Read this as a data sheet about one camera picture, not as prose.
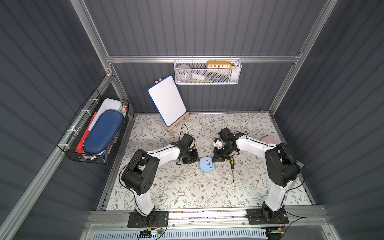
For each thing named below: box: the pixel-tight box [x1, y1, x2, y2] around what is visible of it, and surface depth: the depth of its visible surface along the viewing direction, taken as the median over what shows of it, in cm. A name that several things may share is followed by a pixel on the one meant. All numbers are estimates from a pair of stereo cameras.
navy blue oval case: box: [83, 109, 125, 155], surface depth 69 cm
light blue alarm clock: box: [199, 157, 215, 173], surface depth 91 cm
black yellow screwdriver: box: [230, 157, 235, 182], surface depth 93 cm
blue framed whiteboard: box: [147, 75, 187, 128], surface depth 95 cm
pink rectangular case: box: [261, 135, 279, 145], surface depth 105 cm
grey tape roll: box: [175, 64, 192, 81], surface depth 89 cm
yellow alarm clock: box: [206, 60, 232, 69], surface depth 90 cm
